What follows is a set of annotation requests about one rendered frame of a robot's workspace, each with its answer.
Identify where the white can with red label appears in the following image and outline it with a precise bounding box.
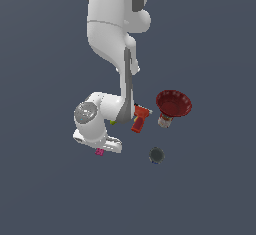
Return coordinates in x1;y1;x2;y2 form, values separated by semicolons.
157;113;174;129

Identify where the dark red fluted bowl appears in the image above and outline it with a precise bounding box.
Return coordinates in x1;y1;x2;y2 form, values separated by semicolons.
155;89;193;118

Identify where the red power drill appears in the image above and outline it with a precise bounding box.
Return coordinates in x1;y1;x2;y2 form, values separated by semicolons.
130;103;154;134

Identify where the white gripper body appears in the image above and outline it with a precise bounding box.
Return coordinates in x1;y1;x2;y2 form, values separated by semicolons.
72;129;123;154

